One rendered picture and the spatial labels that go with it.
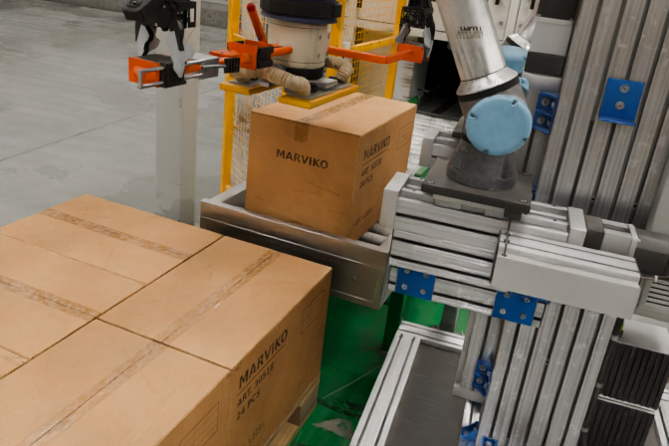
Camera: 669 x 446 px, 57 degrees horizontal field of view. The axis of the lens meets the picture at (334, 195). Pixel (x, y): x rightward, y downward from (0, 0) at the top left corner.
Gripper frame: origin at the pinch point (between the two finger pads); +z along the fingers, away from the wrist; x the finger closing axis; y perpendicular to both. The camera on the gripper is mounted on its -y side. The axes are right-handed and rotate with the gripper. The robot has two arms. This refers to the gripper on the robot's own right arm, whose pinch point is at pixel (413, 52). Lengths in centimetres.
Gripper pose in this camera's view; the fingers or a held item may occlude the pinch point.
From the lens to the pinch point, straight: 202.3
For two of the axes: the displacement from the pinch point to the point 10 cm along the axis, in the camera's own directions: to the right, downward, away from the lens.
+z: -1.1, 9.2, 3.6
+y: -4.2, 2.9, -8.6
